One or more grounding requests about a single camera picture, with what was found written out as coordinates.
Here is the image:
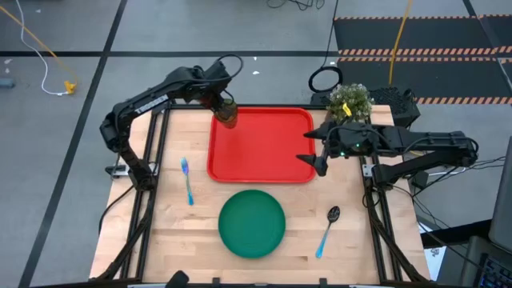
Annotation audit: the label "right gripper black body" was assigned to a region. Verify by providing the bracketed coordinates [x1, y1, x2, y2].
[321, 121, 383, 159]

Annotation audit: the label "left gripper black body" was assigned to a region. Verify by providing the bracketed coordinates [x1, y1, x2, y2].
[199, 81, 235, 111]

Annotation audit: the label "green faceted plastic cup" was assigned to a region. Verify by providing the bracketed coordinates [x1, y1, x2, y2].
[213, 98, 239, 130]

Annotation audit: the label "dark spoon with blue handle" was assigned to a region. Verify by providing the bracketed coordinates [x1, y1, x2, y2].
[314, 205, 342, 260]

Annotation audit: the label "iridescent fork with blue handle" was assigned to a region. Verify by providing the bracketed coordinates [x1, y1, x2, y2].
[179, 156, 195, 206]

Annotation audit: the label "green round plate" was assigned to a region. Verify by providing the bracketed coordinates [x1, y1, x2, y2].
[218, 189, 287, 260]

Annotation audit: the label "red plastic tray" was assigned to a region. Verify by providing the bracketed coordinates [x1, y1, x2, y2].
[206, 106, 318, 185]

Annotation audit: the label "potted plant in ribbed pot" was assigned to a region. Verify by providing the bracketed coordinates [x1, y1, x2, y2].
[325, 82, 375, 126]

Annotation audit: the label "black perforated box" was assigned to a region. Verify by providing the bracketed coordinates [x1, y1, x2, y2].
[367, 86, 422, 128]

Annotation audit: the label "black power adapter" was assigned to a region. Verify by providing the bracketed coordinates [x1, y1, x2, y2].
[409, 170, 430, 191]

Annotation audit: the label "black hazard-striped floor mat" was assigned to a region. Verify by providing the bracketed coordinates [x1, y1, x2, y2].
[333, 14, 512, 106]

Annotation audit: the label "white paper sheet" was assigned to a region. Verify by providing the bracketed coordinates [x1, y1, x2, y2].
[422, 246, 446, 281]

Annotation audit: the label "computer monitor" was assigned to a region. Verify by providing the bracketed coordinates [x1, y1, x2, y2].
[487, 135, 512, 254]

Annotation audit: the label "black rounded object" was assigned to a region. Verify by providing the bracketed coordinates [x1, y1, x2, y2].
[165, 270, 190, 288]

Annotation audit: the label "black computer keyboard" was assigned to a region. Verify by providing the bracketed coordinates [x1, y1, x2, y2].
[475, 255, 512, 288]

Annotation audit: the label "black cable with loop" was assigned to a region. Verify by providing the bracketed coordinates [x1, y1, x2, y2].
[307, 0, 345, 94]

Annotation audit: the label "yellow hanging cable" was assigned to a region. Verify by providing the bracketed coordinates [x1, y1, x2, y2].
[388, 0, 414, 76]

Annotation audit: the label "black tangled floor cables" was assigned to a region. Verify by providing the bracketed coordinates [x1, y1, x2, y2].
[266, 0, 326, 12]

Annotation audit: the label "black metal table frame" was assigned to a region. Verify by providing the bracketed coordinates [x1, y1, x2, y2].
[90, 102, 432, 286]

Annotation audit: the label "yellow cable with plug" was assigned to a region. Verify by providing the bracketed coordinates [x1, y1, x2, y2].
[0, 4, 79, 96]

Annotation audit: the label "white floor cable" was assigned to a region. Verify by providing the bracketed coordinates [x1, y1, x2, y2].
[14, 0, 70, 98]

